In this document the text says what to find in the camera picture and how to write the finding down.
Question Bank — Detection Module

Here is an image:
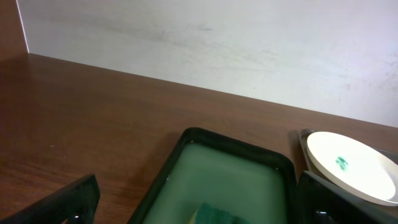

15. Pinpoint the yellow green sponge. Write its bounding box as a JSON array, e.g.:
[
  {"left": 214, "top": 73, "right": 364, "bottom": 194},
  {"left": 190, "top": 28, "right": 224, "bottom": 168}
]
[{"left": 189, "top": 203, "right": 249, "bottom": 224}]

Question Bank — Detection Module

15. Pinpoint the green water tray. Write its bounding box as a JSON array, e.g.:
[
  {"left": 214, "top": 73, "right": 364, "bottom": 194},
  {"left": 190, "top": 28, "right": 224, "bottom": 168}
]
[{"left": 129, "top": 128, "right": 301, "bottom": 223}]

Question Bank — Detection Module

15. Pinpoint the dark serving tray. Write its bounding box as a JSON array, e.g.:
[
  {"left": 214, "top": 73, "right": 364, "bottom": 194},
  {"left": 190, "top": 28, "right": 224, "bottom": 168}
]
[{"left": 297, "top": 128, "right": 398, "bottom": 218}]

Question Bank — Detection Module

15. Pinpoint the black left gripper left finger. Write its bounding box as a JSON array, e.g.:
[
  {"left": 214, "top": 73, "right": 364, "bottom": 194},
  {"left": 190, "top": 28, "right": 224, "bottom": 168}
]
[{"left": 1, "top": 174, "right": 100, "bottom": 224}]

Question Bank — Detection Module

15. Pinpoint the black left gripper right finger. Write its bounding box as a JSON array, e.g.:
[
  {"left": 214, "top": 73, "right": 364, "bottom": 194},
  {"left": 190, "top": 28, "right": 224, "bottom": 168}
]
[{"left": 297, "top": 171, "right": 397, "bottom": 224}]

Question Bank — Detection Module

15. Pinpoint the white plate with green stain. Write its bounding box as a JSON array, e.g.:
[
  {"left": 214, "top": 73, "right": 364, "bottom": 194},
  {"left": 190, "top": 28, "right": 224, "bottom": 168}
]
[{"left": 306, "top": 131, "right": 398, "bottom": 207}]

